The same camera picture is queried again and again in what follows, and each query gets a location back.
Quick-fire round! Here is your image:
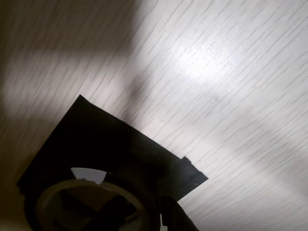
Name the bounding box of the black square tape frame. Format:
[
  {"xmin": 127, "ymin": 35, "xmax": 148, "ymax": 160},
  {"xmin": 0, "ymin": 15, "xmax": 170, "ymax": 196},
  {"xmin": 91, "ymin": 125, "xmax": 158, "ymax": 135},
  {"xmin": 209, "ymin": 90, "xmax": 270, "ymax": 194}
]
[{"xmin": 16, "ymin": 94, "xmax": 209, "ymax": 201}]

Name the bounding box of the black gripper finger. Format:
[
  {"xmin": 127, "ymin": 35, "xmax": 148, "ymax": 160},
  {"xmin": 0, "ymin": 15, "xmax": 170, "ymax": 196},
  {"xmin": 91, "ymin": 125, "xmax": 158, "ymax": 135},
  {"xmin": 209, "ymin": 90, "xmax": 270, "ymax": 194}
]
[
  {"xmin": 159, "ymin": 195, "xmax": 200, "ymax": 231},
  {"xmin": 79, "ymin": 195, "xmax": 135, "ymax": 231}
]

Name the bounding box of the black tape roll white core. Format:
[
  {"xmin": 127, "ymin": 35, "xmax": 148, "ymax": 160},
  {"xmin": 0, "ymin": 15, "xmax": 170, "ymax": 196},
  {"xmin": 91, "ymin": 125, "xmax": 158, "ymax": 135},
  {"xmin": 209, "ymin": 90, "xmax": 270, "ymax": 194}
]
[{"xmin": 24, "ymin": 177, "xmax": 162, "ymax": 231}]

